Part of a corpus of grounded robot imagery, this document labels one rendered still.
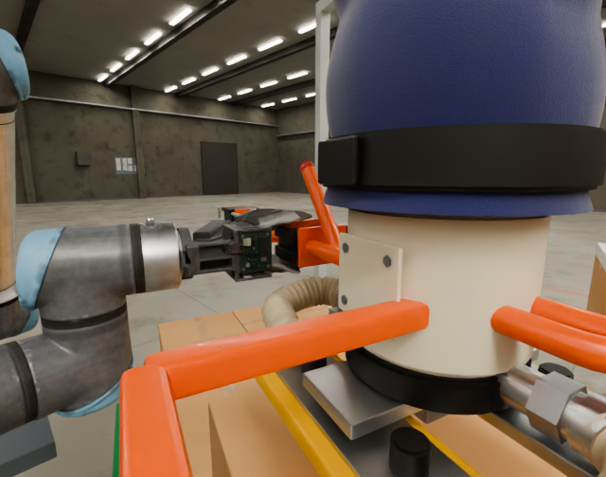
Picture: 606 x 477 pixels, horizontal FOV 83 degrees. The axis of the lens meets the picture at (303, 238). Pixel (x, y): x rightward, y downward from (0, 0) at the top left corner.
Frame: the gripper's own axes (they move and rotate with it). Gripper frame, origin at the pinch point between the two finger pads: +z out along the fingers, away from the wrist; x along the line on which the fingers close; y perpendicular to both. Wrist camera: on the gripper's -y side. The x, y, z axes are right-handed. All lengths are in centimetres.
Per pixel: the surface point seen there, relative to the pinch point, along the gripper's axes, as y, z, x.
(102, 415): -153, -47, -123
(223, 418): 1.4, -14.9, -27.7
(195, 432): -48, -13, -68
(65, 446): -136, -62, -123
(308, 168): 2.7, -0.5, 11.4
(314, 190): 5.1, -0.7, 8.2
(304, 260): 6.7, -3.3, -1.9
